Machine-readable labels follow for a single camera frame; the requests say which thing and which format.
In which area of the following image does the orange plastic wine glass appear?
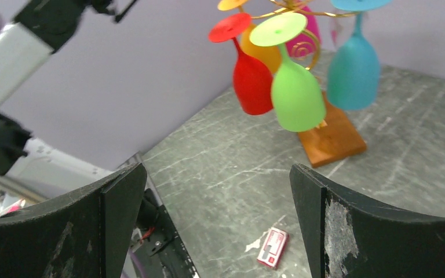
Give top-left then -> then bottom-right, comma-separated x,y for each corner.
217,0 -> 283,74

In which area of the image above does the red plastic wine glass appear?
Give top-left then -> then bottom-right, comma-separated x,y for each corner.
208,13 -> 273,116

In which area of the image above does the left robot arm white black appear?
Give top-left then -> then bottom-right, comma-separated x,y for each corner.
0,0 -> 134,175

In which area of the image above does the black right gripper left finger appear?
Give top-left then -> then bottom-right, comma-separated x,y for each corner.
0,163 -> 147,277

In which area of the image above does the green plastic wine glass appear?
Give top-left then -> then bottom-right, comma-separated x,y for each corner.
249,12 -> 326,133

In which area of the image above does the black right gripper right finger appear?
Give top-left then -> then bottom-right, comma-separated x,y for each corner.
289,164 -> 445,277

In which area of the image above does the pink plastic wine glass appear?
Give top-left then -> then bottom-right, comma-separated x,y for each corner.
286,6 -> 321,58

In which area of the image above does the gold wire wine glass rack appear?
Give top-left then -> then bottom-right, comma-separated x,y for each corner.
247,1 -> 367,168

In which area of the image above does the blue plastic wine glass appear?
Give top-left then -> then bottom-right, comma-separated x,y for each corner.
326,0 -> 390,110

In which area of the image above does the small red white card box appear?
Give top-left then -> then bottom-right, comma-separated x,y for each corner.
257,227 -> 289,269

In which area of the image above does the clear wine glass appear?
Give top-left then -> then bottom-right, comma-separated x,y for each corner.
330,17 -> 353,49

